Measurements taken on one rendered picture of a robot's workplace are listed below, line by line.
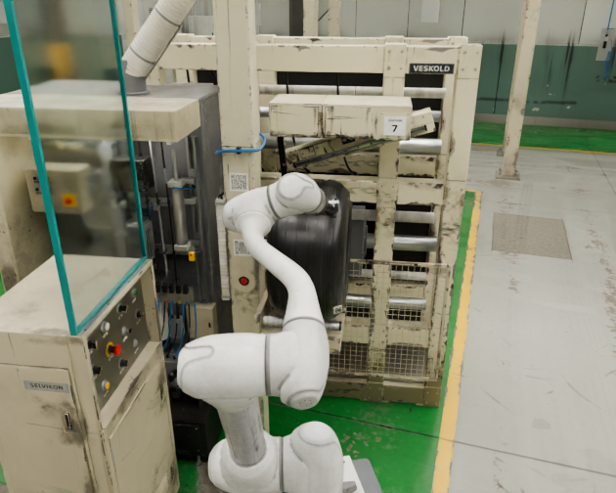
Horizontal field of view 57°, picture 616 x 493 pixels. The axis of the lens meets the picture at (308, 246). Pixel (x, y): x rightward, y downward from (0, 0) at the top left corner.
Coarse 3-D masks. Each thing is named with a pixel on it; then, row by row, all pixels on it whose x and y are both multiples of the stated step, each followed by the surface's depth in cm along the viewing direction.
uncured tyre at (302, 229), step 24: (336, 192) 226; (288, 216) 218; (312, 216) 217; (336, 216) 218; (288, 240) 215; (312, 240) 214; (336, 240) 215; (312, 264) 215; (336, 264) 216; (336, 288) 220
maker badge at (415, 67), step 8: (416, 64) 254; (424, 64) 254; (432, 64) 253; (440, 64) 253; (448, 64) 252; (416, 72) 256; (424, 72) 255; (432, 72) 255; (440, 72) 254; (448, 72) 254
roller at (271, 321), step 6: (264, 318) 244; (270, 318) 244; (276, 318) 244; (282, 318) 243; (264, 324) 244; (270, 324) 243; (276, 324) 243; (282, 324) 243; (330, 324) 240; (336, 324) 240; (330, 330) 241; (336, 330) 240
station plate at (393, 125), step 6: (384, 120) 235; (390, 120) 235; (396, 120) 235; (402, 120) 234; (384, 126) 236; (390, 126) 236; (396, 126) 236; (402, 126) 235; (384, 132) 237; (390, 132) 237; (396, 132) 237; (402, 132) 236
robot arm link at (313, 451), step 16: (304, 432) 164; (320, 432) 164; (288, 448) 164; (304, 448) 161; (320, 448) 160; (336, 448) 164; (288, 464) 162; (304, 464) 161; (320, 464) 160; (336, 464) 163; (288, 480) 162; (304, 480) 162; (320, 480) 162; (336, 480) 165
